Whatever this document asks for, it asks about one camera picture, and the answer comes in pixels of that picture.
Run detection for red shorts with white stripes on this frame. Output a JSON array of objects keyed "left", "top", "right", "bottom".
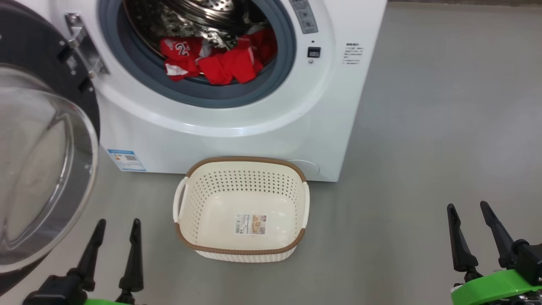
[{"left": 198, "top": 29, "right": 278, "bottom": 85}]

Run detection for printed product label sticker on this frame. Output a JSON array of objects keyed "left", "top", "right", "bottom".
[{"left": 235, "top": 214, "right": 267, "bottom": 235}]

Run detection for white front-load washing machine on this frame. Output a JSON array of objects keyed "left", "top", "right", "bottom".
[{"left": 25, "top": 0, "right": 388, "bottom": 183}]

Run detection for round black glass washer door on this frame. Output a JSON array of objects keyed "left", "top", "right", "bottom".
[{"left": 0, "top": 0, "right": 101, "bottom": 297}]

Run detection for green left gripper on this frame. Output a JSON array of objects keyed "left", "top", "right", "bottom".
[{"left": 68, "top": 218, "right": 144, "bottom": 305}]

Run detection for blue energy label sticker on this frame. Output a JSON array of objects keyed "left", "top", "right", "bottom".
[{"left": 107, "top": 148, "right": 147, "bottom": 172}]

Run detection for red jersey with white number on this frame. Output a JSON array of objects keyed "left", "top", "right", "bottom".
[{"left": 160, "top": 37, "right": 204, "bottom": 82}]

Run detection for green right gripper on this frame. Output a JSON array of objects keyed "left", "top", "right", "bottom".
[{"left": 447, "top": 201, "right": 542, "bottom": 305}]

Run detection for cream laundry basket brown rim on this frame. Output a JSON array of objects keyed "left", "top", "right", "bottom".
[{"left": 172, "top": 156, "right": 311, "bottom": 263}]

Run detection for stainless steel washer drum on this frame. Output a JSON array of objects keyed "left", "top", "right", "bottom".
[{"left": 123, "top": 0, "right": 271, "bottom": 55}]

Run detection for grey warning sticker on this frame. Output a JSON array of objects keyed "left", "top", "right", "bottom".
[{"left": 289, "top": 0, "right": 319, "bottom": 34}]

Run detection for metal door hinge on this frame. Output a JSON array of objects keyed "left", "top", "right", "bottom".
[{"left": 64, "top": 13, "right": 110, "bottom": 79}]

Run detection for round white drain filter cover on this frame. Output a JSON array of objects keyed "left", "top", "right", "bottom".
[{"left": 288, "top": 159, "right": 321, "bottom": 180}]

